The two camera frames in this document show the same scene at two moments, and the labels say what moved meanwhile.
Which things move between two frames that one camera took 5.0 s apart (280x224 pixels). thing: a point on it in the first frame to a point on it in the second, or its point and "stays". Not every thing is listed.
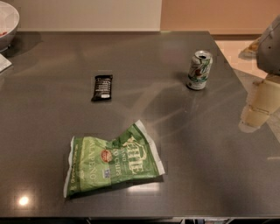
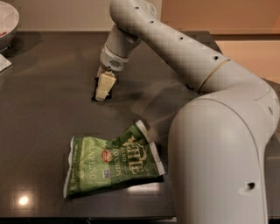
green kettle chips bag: x=96 y=164 stays
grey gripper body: x=269 y=52 to x=113 y=63
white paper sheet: x=4 y=63 stays
